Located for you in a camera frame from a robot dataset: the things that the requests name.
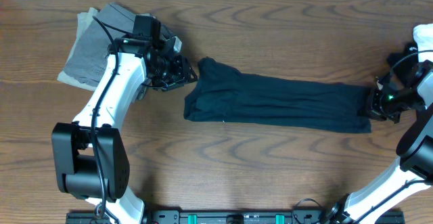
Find black t-shirt white logo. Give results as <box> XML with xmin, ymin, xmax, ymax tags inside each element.
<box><xmin>183</xmin><ymin>58</ymin><xmax>371</xmax><ymax>133</ymax></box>

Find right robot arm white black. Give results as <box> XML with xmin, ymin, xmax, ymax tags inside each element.
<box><xmin>319</xmin><ymin>60</ymin><xmax>432</xmax><ymax>223</ymax></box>

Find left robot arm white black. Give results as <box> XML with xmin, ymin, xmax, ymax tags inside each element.
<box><xmin>51</xmin><ymin>37</ymin><xmax>197</xmax><ymax>223</ymax></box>

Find folded beige garment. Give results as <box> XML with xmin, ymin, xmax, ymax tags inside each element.
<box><xmin>56</xmin><ymin>7</ymin><xmax>152</xmax><ymax>92</ymax></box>

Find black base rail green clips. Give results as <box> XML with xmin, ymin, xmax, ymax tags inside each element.
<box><xmin>66</xmin><ymin>198</ymin><xmax>405</xmax><ymax>224</ymax></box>

